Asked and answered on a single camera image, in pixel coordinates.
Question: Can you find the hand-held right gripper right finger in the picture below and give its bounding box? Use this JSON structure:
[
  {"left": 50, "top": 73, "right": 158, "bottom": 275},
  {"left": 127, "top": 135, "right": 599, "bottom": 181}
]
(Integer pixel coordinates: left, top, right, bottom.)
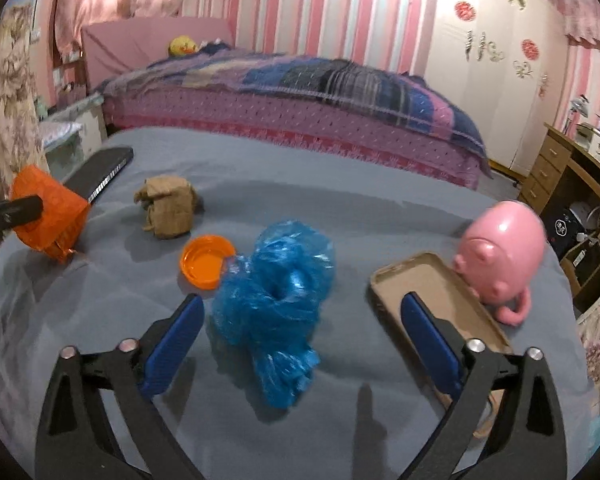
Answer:
[{"left": 397, "top": 292, "right": 568, "bottom": 480}]

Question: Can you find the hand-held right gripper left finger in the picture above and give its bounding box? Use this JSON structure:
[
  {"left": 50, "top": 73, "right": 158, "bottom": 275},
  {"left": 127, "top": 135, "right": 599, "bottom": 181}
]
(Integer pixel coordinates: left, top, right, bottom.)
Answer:
[{"left": 35, "top": 292, "right": 206, "bottom": 480}]

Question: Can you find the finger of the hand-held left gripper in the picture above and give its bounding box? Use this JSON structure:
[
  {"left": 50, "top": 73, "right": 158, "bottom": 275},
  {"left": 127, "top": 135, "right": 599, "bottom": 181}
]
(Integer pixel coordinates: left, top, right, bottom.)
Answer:
[{"left": 0, "top": 195, "right": 45, "bottom": 248}]

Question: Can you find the orange plastic wrapper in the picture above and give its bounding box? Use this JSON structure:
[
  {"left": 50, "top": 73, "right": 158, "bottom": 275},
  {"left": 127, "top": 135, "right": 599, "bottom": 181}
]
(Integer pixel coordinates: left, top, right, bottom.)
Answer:
[{"left": 9, "top": 165, "right": 92, "bottom": 266}]

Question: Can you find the blue plastic bag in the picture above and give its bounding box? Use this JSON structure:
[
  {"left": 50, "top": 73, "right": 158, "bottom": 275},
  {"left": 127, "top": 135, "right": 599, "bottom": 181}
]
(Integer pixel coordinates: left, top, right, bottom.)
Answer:
[{"left": 211, "top": 219, "right": 337, "bottom": 408}]

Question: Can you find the brown phone case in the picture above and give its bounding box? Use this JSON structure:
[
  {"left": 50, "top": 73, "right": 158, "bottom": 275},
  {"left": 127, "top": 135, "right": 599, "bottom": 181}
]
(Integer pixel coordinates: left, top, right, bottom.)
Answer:
[{"left": 370, "top": 251, "right": 513, "bottom": 438}]

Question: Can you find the orange bottle cap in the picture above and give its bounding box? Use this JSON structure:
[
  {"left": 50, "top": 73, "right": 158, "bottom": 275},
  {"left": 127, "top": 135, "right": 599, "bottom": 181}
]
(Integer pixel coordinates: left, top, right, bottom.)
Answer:
[{"left": 180, "top": 234, "right": 237, "bottom": 291}]

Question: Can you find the black remote control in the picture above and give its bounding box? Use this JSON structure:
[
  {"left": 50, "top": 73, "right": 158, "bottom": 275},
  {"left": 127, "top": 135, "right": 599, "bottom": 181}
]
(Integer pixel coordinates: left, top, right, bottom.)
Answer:
[{"left": 62, "top": 146, "right": 134, "bottom": 207}]

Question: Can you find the white bedside cabinet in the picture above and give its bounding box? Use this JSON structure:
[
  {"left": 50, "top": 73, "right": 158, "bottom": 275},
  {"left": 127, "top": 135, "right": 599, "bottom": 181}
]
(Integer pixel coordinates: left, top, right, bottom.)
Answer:
[{"left": 37, "top": 92, "right": 106, "bottom": 171}]

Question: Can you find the pink pig mug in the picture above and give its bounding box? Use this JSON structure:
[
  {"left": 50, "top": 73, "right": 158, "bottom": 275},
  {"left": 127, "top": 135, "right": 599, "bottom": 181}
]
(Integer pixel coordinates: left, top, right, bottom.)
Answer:
[{"left": 452, "top": 200, "right": 548, "bottom": 326}]

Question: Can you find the crumpled brown paper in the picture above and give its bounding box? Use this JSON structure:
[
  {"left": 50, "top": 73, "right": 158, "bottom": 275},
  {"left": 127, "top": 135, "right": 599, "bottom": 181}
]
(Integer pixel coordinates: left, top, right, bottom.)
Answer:
[{"left": 132, "top": 175, "right": 205, "bottom": 240}]

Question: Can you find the black box with round label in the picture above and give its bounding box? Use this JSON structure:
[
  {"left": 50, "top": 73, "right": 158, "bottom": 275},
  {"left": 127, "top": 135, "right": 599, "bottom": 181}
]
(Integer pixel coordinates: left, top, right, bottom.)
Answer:
[{"left": 542, "top": 205, "right": 586, "bottom": 261}]

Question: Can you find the wooden desk with drawers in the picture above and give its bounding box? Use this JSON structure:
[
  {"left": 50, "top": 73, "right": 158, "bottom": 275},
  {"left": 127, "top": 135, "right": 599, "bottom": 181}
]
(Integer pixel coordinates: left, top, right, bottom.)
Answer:
[{"left": 517, "top": 122, "right": 600, "bottom": 311}]

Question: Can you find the yellow duck plush toy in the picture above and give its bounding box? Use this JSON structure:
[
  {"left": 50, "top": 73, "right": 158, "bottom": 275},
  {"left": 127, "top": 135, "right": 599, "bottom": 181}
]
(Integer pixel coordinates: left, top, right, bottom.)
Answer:
[{"left": 168, "top": 35, "right": 198, "bottom": 58}]

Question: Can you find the bed with purple dotted sheet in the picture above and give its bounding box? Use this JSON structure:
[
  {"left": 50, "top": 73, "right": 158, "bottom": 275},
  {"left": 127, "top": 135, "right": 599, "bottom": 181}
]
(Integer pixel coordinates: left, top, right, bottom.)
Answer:
[{"left": 80, "top": 16, "right": 493, "bottom": 191}]

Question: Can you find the white printer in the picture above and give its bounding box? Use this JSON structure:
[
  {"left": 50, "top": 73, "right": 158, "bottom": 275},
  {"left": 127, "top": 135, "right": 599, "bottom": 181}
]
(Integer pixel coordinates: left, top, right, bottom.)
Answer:
[{"left": 577, "top": 122, "right": 600, "bottom": 163}]

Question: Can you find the white wardrobe with decals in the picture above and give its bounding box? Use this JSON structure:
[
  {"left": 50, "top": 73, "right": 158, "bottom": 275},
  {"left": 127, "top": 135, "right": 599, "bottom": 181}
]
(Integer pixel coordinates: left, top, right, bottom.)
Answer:
[{"left": 422, "top": 0, "right": 568, "bottom": 178}]

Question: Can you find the pink ruffled valance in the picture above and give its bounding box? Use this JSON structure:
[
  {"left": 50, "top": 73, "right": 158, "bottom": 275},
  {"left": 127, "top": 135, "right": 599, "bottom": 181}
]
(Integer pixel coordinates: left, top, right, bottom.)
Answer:
[{"left": 550, "top": 0, "right": 600, "bottom": 58}]

